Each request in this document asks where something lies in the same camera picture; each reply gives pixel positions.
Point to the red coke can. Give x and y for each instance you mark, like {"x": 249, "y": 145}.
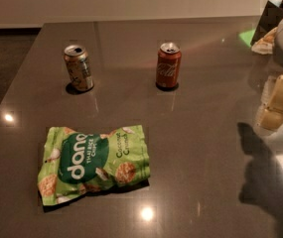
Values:
{"x": 168, "y": 66}

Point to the gold soda can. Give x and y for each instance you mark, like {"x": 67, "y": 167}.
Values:
{"x": 77, "y": 62}

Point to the snack packet at table edge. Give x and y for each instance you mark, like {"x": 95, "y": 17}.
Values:
{"x": 265, "y": 45}

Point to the dark box in background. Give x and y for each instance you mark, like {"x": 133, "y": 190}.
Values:
{"x": 270, "y": 18}

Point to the green rice chips bag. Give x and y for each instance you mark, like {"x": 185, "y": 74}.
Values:
{"x": 75, "y": 164}

